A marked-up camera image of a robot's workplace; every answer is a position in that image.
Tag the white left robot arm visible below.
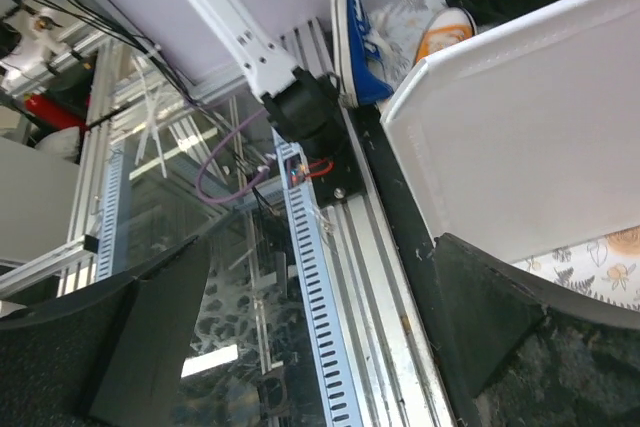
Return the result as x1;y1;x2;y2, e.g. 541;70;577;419
186;0;346;159

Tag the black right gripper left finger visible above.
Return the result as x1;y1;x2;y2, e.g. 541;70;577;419
1;237;209;426

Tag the orange sneaker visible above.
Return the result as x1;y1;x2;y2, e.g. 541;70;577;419
414;7;477;64

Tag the grey slotted cable duct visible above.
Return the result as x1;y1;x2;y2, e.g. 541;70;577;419
98;127;364;426

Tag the white cabinet door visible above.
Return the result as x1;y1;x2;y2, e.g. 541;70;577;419
381;0;639;262

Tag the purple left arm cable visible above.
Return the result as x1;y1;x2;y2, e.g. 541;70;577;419
195;106;274;206

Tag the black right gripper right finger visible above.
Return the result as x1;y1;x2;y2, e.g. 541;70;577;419
433;234;639;426

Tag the aluminium rail frame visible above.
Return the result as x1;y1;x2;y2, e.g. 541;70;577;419
1;26;453;426

